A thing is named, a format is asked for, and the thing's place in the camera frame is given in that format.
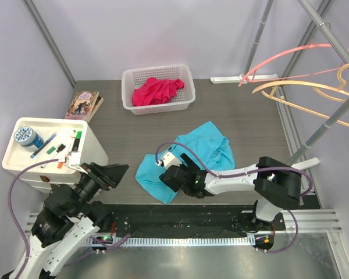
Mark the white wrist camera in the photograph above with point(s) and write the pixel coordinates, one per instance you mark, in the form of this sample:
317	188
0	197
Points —
72	161
168	159

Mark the pink t shirt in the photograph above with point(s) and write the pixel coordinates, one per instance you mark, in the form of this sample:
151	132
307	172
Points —
156	92

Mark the white slotted cable duct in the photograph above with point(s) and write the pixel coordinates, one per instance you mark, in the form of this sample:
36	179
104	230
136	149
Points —
171	242

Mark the black cap marker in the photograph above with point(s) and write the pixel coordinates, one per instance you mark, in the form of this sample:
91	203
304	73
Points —
56	152

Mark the green cap marker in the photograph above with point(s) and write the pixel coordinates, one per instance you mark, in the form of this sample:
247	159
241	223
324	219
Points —
51	150

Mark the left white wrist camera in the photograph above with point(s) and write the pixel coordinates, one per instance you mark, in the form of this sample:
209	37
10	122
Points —
72	161

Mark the blue pen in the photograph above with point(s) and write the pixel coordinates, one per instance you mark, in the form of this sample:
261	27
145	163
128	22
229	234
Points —
44	145

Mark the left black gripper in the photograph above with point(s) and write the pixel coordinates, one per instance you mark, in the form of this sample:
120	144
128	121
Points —
106	176

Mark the white plastic basket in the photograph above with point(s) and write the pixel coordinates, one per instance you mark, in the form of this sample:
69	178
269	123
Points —
134	78

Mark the illustrated book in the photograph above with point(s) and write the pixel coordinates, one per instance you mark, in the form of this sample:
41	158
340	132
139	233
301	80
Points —
84	105

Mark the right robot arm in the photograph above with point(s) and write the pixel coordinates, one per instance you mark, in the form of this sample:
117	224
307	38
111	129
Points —
278	185

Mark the white drawer organizer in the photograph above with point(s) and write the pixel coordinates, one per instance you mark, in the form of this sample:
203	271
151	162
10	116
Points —
44	177

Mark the black green marker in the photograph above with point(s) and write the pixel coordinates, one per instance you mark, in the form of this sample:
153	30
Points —
76	142

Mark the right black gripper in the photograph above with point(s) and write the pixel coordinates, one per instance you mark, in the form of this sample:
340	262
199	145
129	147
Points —
192	167

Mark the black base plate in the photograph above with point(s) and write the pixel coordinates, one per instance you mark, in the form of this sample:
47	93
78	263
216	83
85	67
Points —
186	221

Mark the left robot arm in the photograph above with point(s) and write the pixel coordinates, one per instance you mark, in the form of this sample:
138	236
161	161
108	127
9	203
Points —
68	218

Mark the wooden hanger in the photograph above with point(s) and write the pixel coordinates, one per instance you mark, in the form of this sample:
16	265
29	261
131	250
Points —
319	94

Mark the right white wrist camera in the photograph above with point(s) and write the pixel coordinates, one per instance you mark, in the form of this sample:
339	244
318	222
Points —
168	159

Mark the blue t shirt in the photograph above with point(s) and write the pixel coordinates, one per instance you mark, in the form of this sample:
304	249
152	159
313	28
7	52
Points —
206	141

